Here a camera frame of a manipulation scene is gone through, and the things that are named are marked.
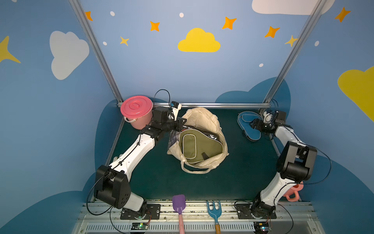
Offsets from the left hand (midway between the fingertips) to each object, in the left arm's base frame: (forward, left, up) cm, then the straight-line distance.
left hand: (188, 119), depth 79 cm
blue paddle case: (+24, -44, -25) cm, 56 cm away
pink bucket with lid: (+15, +35, -10) cm, 39 cm away
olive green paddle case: (-10, -4, -13) cm, 17 cm away
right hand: (+10, -47, -15) cm, 50 cm away
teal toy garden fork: (-41, -15, -26) cm, 51 cm away
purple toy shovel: (-37, +4, -27) cm, 46 cm away
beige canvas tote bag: (+4, -9, -4) cm, 11 cm away
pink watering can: (-31, -54, -17) cm, 65 cm away
